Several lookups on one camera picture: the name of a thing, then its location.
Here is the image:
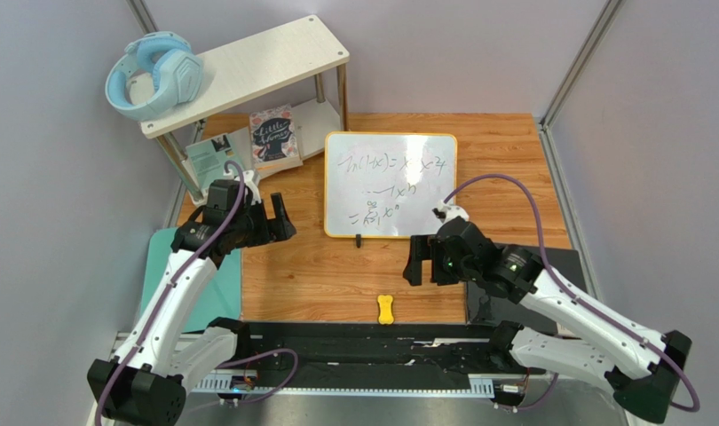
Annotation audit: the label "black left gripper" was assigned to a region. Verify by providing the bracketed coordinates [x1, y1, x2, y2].
[230, 193, 296, 249]

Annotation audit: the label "yellow bone shaped eraser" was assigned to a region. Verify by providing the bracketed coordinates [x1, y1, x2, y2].
[376, 295, 395, 326]

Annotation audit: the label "yellow framed whiteboard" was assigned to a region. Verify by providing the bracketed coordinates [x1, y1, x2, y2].
[323, 131, 458, 239]

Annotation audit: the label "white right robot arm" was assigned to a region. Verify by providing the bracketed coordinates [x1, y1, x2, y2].
[403, 217, 700, 424]

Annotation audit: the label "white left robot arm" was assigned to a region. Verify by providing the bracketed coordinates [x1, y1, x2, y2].
[87, 177, 296, 425]

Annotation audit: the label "black mat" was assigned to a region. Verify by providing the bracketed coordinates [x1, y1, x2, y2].
[465, 248, 587, 338]

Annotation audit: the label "teal booklet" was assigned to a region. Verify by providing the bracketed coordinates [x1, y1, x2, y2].
[186, 129, 252, 191]

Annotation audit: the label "teal mat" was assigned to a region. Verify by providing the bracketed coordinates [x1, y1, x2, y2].
[139, 228, 242, 333]

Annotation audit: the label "white wooden shelf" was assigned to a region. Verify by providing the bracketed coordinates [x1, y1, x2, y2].
[139, 15, 350, 206]

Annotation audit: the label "light blue headphones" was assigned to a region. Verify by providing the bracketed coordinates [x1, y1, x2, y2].
[105, 31, 204, 122]

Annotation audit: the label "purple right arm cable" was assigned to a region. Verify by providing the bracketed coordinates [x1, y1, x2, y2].
[442, 173, 701, 414]

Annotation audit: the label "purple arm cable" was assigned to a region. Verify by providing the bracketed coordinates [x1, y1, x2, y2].
[93, 160, 300, 426]
[442, 173, 701, 414]

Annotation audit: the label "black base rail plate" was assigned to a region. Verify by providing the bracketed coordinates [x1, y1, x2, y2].
[194, 320, 547, 391]

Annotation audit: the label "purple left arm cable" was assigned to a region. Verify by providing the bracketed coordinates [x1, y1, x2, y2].
[93, 160, 300, 426]

